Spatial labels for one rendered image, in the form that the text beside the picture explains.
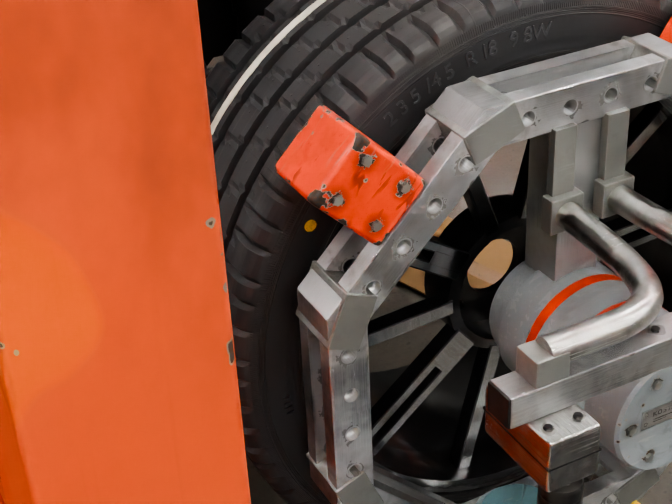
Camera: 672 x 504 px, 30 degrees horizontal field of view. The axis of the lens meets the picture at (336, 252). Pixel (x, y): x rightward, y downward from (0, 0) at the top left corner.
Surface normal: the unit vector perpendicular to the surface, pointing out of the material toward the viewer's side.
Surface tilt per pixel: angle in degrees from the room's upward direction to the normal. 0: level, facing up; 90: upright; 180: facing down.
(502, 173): 0
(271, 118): 46
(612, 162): 90
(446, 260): 90
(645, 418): 90
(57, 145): 90
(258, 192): 57
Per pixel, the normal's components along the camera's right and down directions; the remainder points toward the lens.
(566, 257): 0.47, 0.44
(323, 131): -0.66, -0.41
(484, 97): -0.04, -0.85
